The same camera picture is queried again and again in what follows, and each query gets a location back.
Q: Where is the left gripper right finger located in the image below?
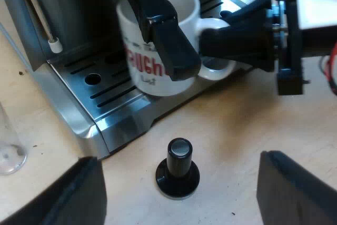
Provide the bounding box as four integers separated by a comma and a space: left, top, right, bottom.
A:
256, 150, 337, 225

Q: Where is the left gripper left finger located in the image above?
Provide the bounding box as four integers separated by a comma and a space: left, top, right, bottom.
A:
0, 156, 107, 225

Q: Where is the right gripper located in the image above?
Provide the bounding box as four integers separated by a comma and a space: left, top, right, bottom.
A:
199, 0, 311, 96

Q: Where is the white mug with red and black print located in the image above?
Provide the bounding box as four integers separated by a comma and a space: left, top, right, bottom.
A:
115, 0, 237, 97

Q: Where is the steel espresso machine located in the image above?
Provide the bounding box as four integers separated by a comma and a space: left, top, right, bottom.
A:
0, 0, 253, 161

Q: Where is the clear measuring glass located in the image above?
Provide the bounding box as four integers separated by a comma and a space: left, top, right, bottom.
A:
0, 100, 28, 176

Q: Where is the small black tamper with knob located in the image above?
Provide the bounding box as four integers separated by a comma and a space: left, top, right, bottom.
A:
155, 137, 202, 200

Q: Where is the red cable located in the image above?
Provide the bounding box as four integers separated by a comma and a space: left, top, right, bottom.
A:
319, 42, 337, 92

